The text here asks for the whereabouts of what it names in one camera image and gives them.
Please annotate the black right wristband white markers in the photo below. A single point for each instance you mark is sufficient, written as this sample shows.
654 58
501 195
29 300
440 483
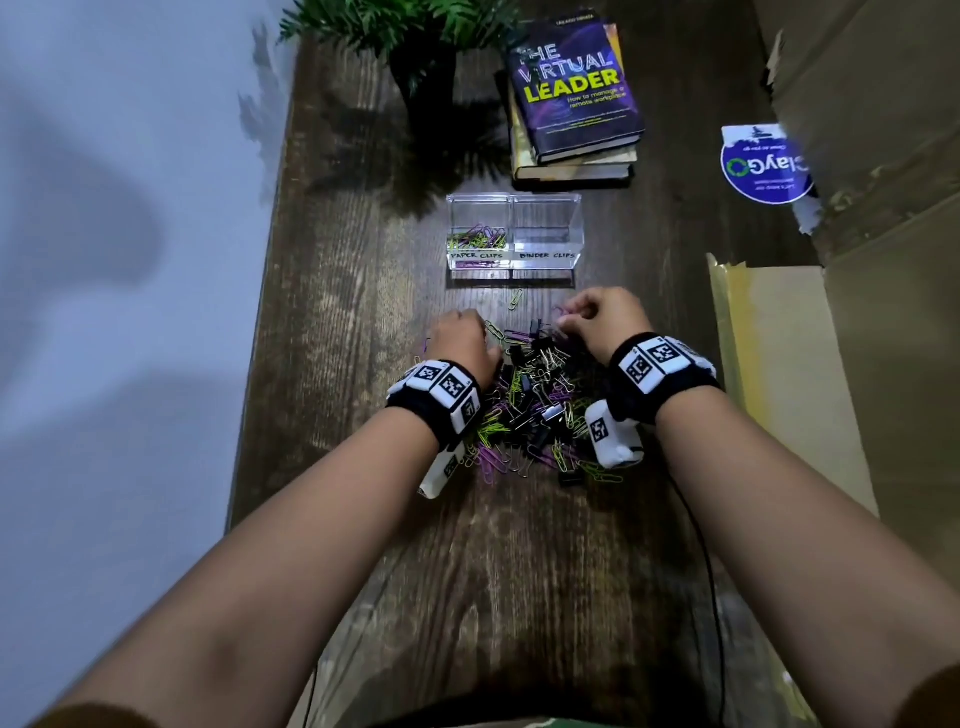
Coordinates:
660 375

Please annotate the bunch of sorted paper clips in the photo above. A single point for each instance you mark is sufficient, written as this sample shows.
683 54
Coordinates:
476 240

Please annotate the person's left forearm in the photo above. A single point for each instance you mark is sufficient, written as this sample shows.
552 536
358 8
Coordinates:
262 577

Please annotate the black wristband white markers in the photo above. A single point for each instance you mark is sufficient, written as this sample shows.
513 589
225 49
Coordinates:
660 375
435 401

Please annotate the green potted artificial plant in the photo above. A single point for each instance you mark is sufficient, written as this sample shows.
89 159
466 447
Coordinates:
420 45

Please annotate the yellowish cardboard sheet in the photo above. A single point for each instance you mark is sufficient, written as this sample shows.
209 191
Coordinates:
795 360

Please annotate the large brown cardboard box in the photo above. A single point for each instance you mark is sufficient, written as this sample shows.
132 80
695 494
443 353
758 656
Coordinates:
885 97

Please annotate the person's right forearm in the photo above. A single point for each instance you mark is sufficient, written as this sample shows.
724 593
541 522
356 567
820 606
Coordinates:
810 555

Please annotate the pile of coloured paper clips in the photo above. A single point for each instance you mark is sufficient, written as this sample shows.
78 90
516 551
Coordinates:
487 431

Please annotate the clear two-compartment plastic box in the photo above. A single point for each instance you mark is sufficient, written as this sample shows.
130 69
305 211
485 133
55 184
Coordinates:
547 225

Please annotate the blue round sticker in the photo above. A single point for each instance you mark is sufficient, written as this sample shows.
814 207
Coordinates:
765 165

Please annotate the person's right hand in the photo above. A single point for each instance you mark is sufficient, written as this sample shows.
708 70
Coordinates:
611 319

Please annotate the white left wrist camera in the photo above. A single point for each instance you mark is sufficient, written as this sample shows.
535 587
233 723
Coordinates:
442 472

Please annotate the black left wristband white markers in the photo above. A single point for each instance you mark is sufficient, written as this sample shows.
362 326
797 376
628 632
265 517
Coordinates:
435 401

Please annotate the purple hardcover book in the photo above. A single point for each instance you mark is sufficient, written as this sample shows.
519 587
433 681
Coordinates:
574 82

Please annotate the person's left hand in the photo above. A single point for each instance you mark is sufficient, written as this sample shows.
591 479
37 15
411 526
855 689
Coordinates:
465 345

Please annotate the tan book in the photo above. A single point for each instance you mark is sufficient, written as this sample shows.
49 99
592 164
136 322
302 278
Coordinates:
577 171

